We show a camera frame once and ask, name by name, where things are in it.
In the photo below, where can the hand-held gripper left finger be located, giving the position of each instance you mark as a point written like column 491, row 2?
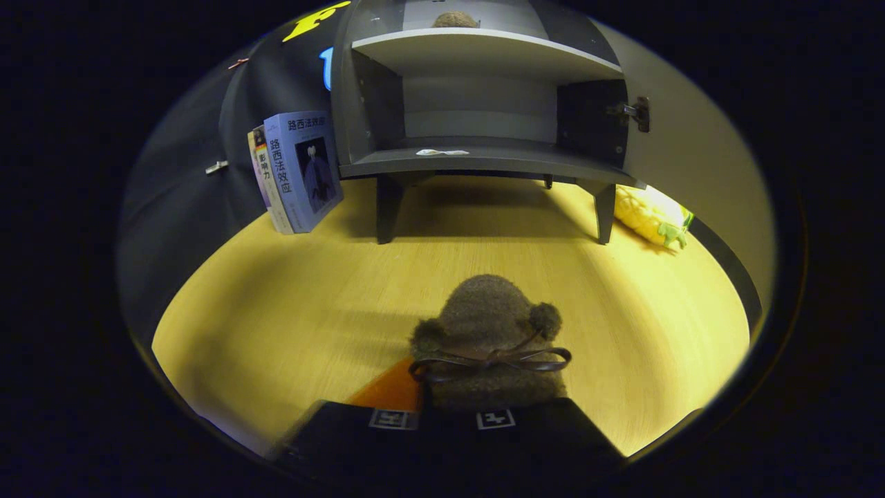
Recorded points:
column 346, row 436

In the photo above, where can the yellow corn plush toy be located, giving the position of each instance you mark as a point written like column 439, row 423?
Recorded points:
column 650, row 214

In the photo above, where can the brown fuzzy shoe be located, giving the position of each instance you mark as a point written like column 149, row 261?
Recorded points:
column 484, row 318
column 454, row 20

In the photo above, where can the pink clip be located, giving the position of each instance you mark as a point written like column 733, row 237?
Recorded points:
column 238, row 63

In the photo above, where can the black backdrop cloth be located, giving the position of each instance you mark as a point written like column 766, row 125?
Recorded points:
column 180, row 194

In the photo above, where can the silver clip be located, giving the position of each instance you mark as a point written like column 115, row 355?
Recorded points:
column 216, row 167

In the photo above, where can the grey shoe cabinet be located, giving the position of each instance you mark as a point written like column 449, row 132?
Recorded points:
column 477, row 159

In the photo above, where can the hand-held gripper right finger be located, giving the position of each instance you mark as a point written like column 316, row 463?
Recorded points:
column 539, row 436

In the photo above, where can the blue book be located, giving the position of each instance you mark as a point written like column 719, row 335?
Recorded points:
column 311, row 173

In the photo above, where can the white spine book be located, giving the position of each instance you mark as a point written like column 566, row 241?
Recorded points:
column 268, row 187

